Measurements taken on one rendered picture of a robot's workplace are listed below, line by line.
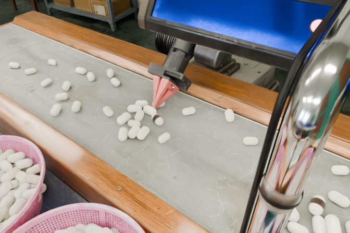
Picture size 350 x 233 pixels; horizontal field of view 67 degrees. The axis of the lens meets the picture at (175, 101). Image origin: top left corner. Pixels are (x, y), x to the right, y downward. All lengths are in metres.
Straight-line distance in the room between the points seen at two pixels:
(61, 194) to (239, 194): 0.37
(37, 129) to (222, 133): 0.42
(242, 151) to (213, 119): 0.12
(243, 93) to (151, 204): 0.38
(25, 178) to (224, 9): 0.49
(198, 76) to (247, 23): 0.49
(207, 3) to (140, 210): 0.34
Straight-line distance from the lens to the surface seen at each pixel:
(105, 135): 0.64
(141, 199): 0.49
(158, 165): 0.56
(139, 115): 0.64
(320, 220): 0.52
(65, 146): 0.61
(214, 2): 0.30
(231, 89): 0.72
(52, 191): 0.66
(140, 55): 0.88
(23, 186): 0.61
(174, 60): 0.65
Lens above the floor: 1.18
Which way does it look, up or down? 39 degrees down
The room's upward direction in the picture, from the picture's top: 2 degrees counter-clockwise
